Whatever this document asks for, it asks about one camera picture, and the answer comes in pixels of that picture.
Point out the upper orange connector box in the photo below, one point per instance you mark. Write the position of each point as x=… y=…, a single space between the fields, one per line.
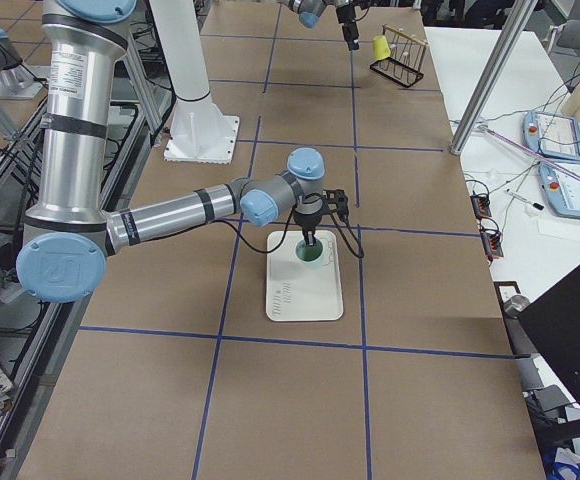
x=481 y=205

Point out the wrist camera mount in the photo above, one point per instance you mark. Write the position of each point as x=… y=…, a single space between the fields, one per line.
x=335 y=202

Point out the pink rod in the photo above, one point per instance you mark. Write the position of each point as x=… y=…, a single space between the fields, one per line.
x=529 y=152

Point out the black marker pen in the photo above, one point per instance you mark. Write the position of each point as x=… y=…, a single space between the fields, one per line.
x=520 y=198

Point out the yellow cup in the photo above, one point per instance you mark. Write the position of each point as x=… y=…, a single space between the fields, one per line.
x=381 y=48

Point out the black wire cup rack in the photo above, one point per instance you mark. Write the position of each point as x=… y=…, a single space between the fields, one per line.
x=405 y=64

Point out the silver metal cylinder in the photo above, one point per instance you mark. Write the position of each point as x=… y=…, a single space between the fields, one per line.
x=514 y=305

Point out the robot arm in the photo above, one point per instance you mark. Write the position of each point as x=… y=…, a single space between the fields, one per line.
x=311 y=11
x=67 y=235

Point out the orange connector box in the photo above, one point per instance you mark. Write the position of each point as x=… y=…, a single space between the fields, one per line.
x=481 y=205
x=492 y=243

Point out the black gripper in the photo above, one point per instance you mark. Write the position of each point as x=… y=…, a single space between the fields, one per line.
x=305 y=219
x=346 y=16

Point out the white camera pole base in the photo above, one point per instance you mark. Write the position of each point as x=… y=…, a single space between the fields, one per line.
x=199 y=131

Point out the aluminium frame post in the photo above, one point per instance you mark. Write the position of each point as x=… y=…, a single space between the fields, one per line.
x=502 y=50

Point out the pale green cup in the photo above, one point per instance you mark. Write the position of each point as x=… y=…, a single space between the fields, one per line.
x=309 y=252

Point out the lower orange connector box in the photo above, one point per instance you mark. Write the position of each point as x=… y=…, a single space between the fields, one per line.
x=492 y=243

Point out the black laptop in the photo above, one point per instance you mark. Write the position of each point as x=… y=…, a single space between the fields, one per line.
x=552 y=323

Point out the teach pendant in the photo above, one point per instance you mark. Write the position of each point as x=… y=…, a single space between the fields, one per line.
x=552 y=135
x=560 y=181

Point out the lower teach pendant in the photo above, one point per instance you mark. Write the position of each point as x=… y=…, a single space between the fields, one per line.
x=560 y=181

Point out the brown paper table cover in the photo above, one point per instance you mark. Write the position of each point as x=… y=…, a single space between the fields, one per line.
x=177 y=373

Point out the cream bear tray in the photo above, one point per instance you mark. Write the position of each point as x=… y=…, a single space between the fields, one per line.
x=298 y=290

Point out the upper teach pendant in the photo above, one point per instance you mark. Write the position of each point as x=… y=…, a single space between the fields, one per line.
x=552 y=135

